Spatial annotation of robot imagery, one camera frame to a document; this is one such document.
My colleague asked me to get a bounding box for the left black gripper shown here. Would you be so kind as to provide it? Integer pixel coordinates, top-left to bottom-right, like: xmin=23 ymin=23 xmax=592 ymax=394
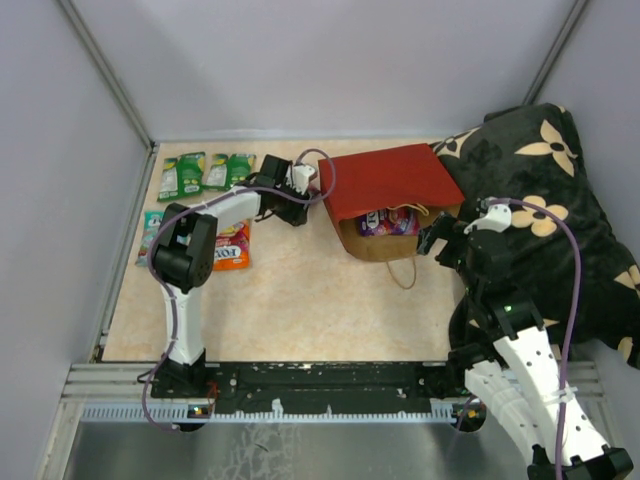
xmin=273 ymin=177 xmax=314 ymax=227

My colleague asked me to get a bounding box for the red brown paper bag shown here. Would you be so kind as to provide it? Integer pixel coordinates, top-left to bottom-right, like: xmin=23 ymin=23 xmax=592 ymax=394
xmin=318 ymin=143 xmax=464 ymax=263

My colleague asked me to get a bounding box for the orange candy bag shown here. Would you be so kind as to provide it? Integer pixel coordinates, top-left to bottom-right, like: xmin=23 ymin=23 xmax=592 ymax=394
xmin=213 ymin=220 xmax=250 ymax=271

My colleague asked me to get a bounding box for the green yellow snack bag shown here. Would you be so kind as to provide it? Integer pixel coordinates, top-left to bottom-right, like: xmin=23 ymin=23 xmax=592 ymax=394
xmin=202 ymin=153 xmax=256 ymax=191
xmin=157 ymin=152 xmax=206 ymax=202

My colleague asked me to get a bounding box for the black floral pillow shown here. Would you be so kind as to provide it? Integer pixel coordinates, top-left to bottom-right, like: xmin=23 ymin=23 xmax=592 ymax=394
xmin=431 ymin=103 xmax=639 ymax=368

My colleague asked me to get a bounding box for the colourful candy bag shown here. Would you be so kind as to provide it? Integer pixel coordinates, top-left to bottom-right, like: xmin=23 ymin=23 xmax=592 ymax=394
xmin=135 ymin=210 xmax=164 ymax=267

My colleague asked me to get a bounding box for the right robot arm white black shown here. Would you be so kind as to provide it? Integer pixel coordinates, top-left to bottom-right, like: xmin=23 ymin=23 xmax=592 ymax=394
xmin=417 ymin=205 xmax=634 ymax=479

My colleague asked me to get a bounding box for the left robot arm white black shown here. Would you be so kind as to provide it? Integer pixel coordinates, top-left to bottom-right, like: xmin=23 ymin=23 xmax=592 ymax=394
xmin=148 ymin=155 xmax=317 ymax=398

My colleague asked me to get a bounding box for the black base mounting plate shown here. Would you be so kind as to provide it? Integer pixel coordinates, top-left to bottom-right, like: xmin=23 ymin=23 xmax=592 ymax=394
xmin=151 ymin=361 xmax=466 ymax=415

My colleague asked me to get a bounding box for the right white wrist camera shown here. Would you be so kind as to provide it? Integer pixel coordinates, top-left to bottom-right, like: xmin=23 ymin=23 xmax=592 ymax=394
xmin=464 ymin=203 xmax=512 ymax=235

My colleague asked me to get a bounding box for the white toothed cable rail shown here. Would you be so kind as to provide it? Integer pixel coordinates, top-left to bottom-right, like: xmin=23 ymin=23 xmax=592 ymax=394
xmin=80 ymin=400 xmax=464 ymax=424

